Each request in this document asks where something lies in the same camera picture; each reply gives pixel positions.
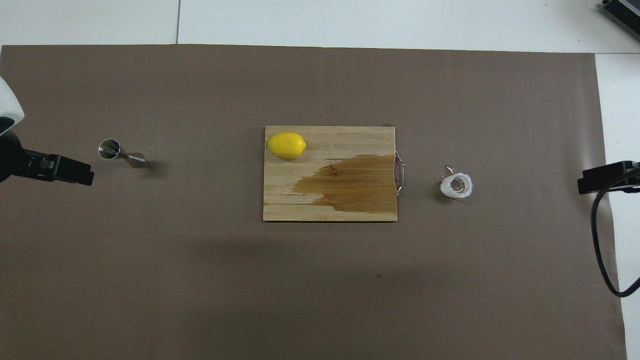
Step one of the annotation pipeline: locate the small clear textured cup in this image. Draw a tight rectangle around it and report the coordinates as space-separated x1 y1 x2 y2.
439 172 474 199

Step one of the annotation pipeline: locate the wooden cutting board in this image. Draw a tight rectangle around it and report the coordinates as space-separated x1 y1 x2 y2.
263 125 406 223

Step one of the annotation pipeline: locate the yellow lemon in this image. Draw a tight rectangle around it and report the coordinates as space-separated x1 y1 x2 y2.
266 132 307 160

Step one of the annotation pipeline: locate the steel double jigger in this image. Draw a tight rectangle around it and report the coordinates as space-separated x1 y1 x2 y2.
98 138 147 169

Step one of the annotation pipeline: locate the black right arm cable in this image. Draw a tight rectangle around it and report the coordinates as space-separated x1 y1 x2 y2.
591 167 640 298

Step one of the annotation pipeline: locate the brown paper table mat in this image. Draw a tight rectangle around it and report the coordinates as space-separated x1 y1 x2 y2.
0 44 628 360

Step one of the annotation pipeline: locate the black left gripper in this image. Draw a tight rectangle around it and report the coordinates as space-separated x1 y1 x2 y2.
0 131 95 186

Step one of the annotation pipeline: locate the grey ribbed metal device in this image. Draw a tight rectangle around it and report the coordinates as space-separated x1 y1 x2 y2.
600 0 640 28

